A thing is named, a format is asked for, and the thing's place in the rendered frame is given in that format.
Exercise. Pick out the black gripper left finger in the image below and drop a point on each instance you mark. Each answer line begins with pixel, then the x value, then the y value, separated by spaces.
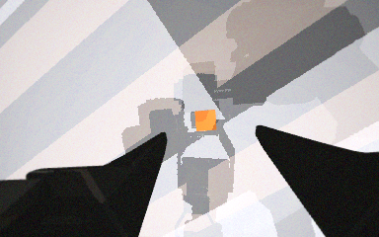
pixel 123 187

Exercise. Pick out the orange block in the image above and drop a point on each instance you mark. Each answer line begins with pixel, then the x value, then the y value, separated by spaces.
pixel 205 120

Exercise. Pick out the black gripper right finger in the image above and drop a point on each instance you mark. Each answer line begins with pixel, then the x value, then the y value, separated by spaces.
pixel 338 187

